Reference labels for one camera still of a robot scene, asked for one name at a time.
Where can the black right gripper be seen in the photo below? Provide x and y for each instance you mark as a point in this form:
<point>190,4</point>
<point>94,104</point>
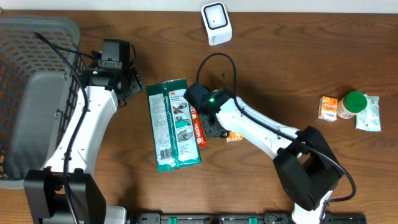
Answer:
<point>210,132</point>

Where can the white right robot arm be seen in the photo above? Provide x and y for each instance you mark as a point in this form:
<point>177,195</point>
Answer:
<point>306,166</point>

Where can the red stick sachet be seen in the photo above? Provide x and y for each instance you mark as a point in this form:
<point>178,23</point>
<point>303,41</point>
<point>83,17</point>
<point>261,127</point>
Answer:
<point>198,128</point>

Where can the green lid jar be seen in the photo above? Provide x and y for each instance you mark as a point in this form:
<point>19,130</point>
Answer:
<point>351,104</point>

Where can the white barcode scanner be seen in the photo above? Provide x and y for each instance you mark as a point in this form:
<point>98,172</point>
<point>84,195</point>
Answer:
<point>216,23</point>

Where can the mint green snack packet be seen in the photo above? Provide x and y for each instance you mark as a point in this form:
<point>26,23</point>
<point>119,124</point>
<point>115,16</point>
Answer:
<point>369,118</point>

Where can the grey plastic basket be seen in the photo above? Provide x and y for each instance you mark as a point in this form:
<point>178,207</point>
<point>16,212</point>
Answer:
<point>38,92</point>

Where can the green white package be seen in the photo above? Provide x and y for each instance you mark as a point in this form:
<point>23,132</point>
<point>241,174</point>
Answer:
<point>172,125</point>

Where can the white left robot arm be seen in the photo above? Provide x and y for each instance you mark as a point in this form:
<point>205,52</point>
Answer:
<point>64,189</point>

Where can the orange small box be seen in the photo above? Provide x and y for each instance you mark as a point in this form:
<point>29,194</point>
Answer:
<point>327,108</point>
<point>233,136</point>

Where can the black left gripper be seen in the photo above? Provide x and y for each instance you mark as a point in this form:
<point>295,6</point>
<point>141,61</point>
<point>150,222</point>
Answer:
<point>135,84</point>

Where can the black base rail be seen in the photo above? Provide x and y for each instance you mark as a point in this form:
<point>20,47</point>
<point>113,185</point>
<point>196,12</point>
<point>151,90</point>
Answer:
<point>267,218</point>

